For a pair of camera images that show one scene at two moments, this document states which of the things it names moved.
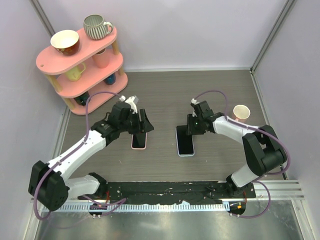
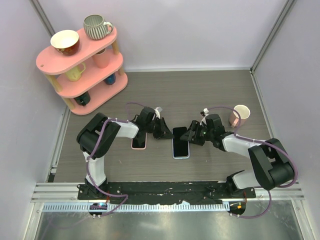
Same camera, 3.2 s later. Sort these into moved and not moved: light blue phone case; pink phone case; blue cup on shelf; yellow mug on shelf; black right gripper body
Moved: black right gripper body; light blue phone case
Not moved: blue cup on shelf; pink phone case; yellow mug on shelf
